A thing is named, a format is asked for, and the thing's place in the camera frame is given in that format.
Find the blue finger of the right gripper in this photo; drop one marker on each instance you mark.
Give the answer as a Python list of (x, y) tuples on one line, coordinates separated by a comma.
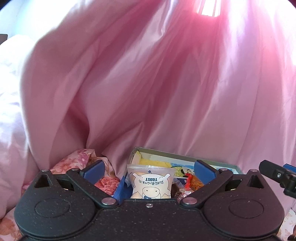
[(290, 167)]

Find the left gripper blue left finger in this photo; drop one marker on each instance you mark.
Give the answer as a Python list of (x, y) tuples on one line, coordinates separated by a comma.
[(94, 172)]

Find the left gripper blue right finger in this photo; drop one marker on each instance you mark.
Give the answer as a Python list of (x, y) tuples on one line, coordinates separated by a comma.
[(204, 172)]

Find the red spicy strip packet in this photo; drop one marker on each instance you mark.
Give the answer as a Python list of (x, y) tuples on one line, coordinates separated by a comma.
[(193, 182)]

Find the small dark jujube packet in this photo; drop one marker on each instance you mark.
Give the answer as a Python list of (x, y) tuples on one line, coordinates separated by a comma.
[(180, 193)]

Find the toast bread cow packet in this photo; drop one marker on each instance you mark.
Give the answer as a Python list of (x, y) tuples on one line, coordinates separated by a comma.
[(150, 182)]

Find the grey cardboard tray box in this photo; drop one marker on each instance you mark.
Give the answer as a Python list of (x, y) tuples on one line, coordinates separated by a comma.
[(182, 164)]

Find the floral pink bedspread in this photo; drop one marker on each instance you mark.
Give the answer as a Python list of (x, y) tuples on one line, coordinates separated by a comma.
[(79, 159)]

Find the dark wooden headboard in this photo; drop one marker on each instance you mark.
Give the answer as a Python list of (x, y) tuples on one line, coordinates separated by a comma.
[(3, 38)]

